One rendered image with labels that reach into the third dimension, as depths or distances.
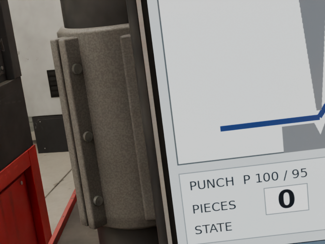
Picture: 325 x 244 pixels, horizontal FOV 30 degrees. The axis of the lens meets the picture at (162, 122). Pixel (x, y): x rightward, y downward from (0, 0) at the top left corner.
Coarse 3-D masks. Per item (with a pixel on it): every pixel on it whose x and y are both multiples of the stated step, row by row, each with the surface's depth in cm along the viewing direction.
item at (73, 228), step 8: (72, 200) 157; (72, 208) 156; (64, 216) 147; (72, 216) 151; (64, 224) 146; (72, 224) 146; (80, 224) 146; (56, 232) 139; (64, 232) 142; (72, 232) 142; (80, 232) 141; (88, 232) 141; (96, 232) 140; (56, 240) 137; (64, 240) 138; (72, 240) 138; (80, 240) 137; (88, 240) 137; (96, 240) 136
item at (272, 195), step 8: (296, 184) 44; (304, 184) 44; (264, 192) 44; (272, 192) 44; (280, 192) 44; (288, 192) 44; (296, 192) 44; (304, 192) 44; (272, 200) 44; (280, 200) 44; (288, 200) 44; (296, 200) 44; (304, 200) 44; (272, 208) 44; (280, 208) 44; (288, 208) 44; (296, 208) 44; (304, 208) 44
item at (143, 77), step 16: (128, 0) 41; (144, 0) 40; (128, 16) 41; (144, 16) 41; (144, 32) 41; (144, 48) 41; (144, 64) 41; (144, 80) 42; (144, 96) 42; (144, 112) 42; (160, 112) 42; (144, 128) 43; (160, 128) 43; (160, 144) 43; (160, 160) 43; (160, 176) 43; (160, 192) 44; (160, 208) 44; (160, 224) 45; (160, 240) 45; (176, 240) 45
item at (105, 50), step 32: (64, 0) 54; (96, 0) 52; (64, 32) 54; (96, 32) 52; (128, 32) 52; (64, 64) 53; (96, 64) 53; (128, 64) 52; (64, 96) 54; (96, 96) 54; (128, 96) 53; (96, 128) 55; (128, 128) 54; (96, 160) 56; (128, 160) 55; (96, 192) 56; (128, 192) 56; (96, 224) 56; (128, 224) 56
